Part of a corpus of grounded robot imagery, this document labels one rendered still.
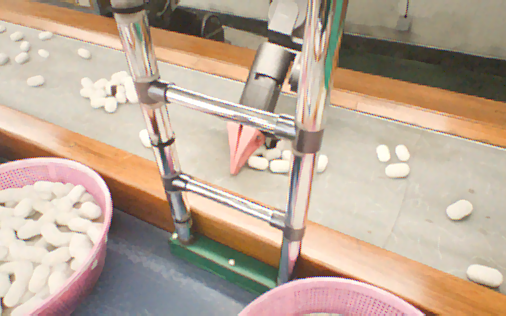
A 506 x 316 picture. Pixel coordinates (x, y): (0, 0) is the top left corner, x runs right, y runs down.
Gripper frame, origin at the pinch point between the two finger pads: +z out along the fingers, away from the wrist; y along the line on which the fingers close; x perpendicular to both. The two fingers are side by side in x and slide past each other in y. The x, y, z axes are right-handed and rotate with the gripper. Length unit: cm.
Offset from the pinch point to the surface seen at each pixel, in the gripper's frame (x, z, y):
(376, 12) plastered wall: 177, -133, -5
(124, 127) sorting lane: 2.6, -0.5, -24.2
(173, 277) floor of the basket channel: -4.2, 17.2, -1.7
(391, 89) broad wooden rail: 20.5, -25.1, 18.3
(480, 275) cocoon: -2.3, 2.1, 33.5
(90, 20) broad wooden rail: 21, -26, -63
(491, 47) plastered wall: 187, -127, 70
